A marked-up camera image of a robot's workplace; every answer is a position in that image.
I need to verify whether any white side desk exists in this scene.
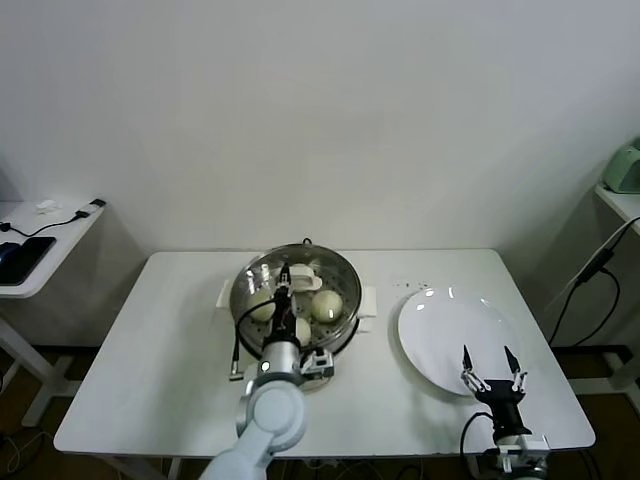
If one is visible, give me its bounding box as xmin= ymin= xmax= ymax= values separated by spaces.
xmin=569 ymin=183 xmax=640 ymax=399

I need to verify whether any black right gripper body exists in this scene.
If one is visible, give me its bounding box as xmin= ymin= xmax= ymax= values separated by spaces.
xmin=476 ymin=379 xmax=534 ymax=437

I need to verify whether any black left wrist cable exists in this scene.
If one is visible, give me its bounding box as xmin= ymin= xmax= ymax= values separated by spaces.
xmin=228 ymin=294 xmax=279 ymax=382

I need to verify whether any black power adapter cable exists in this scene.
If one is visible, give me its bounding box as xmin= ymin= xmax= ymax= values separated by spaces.
xmin=548 ymin=217 xmax=640 ymax=346

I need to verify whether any stainless steel steamer basket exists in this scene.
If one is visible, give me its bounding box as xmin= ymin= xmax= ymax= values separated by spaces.
xmin=218 ymin=243 xmax=380 ymax=354

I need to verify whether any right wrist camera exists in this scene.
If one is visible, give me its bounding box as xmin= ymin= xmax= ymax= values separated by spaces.
xmin=497 ymin=434 xmax=551 ymax=471

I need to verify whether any pale green appliance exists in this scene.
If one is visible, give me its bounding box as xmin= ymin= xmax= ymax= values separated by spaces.
xmin=602 ymin=137 xmax=640 ymax=196

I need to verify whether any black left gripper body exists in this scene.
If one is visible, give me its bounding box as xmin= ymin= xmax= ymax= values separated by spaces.
xmin=269 ymin=295 xmax=299 ymax=346

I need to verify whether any white side table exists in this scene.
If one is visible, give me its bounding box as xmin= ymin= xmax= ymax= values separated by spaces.
xmin=0 ymin=198 xmax=109 ymax=429

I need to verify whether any thin white cable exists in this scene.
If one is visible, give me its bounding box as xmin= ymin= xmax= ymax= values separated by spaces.
xmin=544 ymin=218 xmax=640 ymax=306

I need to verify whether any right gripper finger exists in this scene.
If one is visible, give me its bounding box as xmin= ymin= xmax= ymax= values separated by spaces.
xmin=504 ymin=345 xmax=530 ymax=392
xmin=459 ymin=344 xmax=489 ymax=397

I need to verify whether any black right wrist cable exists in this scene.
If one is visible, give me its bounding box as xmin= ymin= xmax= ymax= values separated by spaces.
xmin=459 ymin=410 xmax=496 ymax=480

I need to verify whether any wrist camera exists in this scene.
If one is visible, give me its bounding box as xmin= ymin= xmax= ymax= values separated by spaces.
xmin=497 ymin=434 xmax=551 ymax=471
xmin=299 ymin=349 xmax=335 ymax=381

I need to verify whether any black tablet device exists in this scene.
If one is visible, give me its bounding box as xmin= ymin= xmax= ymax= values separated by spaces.
xmin=0 ymin=235 xmax=57 ymax=287

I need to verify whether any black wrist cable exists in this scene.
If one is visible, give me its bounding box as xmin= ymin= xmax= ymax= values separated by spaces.
xmin=459 ymin=410 xmax=496 ymax=480
xmin=228 ymin=294 xmax=279 ymax=382

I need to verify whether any round glass pot lid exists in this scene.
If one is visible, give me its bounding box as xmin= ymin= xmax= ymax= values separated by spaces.
xmin=229 ymin=243 xmax=362 ymax=351

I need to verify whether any black charging cable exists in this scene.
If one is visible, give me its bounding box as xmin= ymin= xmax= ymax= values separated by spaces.
xmin=0 ymin=197 xmax=108 ymax=236

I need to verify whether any round white plate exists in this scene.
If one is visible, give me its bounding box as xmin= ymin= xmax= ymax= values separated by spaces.
xmin=397 ymin=286 xmax=523 ymax=399

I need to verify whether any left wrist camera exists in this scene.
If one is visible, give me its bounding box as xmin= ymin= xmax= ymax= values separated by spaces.
xmin=299 ymin=349 xmax=335 ymax=381

